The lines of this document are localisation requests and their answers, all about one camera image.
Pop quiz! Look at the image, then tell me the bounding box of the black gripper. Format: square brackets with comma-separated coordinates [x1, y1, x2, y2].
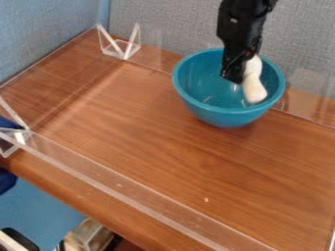
[218, 0, 279, 84]

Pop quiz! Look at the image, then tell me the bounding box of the blue clamp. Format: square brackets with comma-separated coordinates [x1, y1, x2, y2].
[0, 116, 23, 195]

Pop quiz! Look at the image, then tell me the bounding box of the metal frame under table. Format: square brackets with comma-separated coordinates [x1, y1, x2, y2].
[53, 218, 115, 251]

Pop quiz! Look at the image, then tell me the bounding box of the white and brown toy mushroom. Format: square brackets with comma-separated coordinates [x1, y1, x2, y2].
[242, 55, 267, 104]

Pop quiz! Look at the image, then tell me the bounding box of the blue plastic bowl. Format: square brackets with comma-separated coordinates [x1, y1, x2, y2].
[171, 48, 287, 127]

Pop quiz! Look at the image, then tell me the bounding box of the clear acrylic barrier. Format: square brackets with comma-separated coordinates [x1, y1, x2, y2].
[0, 29, 335, 251]

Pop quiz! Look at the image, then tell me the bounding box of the black and white object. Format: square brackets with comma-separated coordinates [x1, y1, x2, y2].
[0, 227, 40, 251]

